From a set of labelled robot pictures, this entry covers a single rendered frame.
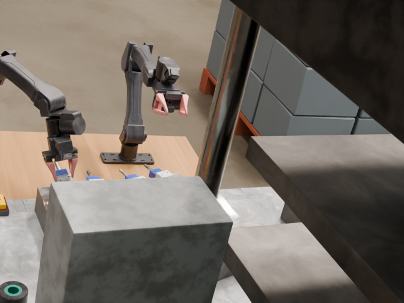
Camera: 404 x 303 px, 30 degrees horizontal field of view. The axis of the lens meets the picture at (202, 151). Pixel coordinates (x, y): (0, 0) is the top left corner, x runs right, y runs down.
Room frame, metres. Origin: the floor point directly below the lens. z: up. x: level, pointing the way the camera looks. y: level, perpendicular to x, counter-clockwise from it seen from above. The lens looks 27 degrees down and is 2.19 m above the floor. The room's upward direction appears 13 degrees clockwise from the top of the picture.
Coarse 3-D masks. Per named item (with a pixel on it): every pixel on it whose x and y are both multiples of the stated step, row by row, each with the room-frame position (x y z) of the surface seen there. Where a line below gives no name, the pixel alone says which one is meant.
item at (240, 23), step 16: (240, 16) 1.40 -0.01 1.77; (240, 32) 1.40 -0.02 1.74; (256, 32) 1.41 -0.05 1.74; (240, 48) 1.40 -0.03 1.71; (224, 64) 1.41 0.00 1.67; (240, 64) 1.40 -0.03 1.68; (224, 80) 1.40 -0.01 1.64; (240, 80) 1.40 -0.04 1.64; (224, 96) 1.40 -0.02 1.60; (240, 96) 1.41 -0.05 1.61; (224, 112) 1.40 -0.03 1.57; (208, 128) 1.41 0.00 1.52; (224, 128) 1.40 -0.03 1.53; (208, 144) 1.40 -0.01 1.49; (224, 144) 1.40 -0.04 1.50; (208, 160) 1.40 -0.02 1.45; (224, 160) 1.41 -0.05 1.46; (208, 176) 1.40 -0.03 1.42
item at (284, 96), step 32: (224, 0) 5.21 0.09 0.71; (224, 32) 5.09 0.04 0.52; (256, 64) 4.58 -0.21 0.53; (288, 64) 4.22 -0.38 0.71; (256, 96) 4.47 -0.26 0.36; (288, 96) 4.13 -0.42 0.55; (320, 96) 4.10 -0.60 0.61; (256, 128) 4.38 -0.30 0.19; (288, 128) 4.04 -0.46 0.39; (320, 128) 4.13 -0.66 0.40; (352, 128) 4.27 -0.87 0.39; (384, 128) 4.33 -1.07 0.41
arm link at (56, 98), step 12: (0, 60) 2.14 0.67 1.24; (12, 60) 2.16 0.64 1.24; (0, 72) 2.14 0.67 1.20; (12, 72) 2.12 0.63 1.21; (24, 72) 2.12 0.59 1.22; (24, 84) 2.10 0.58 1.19; (36, 84) 2.09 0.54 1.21; (48, 84) 2.12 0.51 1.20; (36, 96) 2.06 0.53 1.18; (48, 96) 2.05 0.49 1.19; (60, 96) 2.09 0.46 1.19
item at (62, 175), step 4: (56, 164) 2.11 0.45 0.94; (60, 168) 2.10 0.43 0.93; (64, 168) 2.08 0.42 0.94; (56, 172) 2.06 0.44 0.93; (60, 172) 2.07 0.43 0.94; (64, 172) 2.07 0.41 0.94; (60, 176) 2.03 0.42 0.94; (64, 176) 2.03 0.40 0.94; (68, 176) 2.04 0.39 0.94; (60, 180) 2.02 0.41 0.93; (64, 180) 2.02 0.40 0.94; (68, 180) 2.02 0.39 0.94; (72, 180) 2.02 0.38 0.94
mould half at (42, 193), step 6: (42, 192) 2.00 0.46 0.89; (48, 192) 2.00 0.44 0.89; (36, 198) 2.02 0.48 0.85; (42, 198) 1.96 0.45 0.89; (48, 198) 1.97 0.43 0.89; (36, 204) 2.01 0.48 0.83; (42, 204) 1.95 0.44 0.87; (36, 210) 2.00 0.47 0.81; (42, 210) 1.95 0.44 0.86; (42, 216) 1.94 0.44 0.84; (42, 222) 1.93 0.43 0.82; (42, 228) 1.93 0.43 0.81
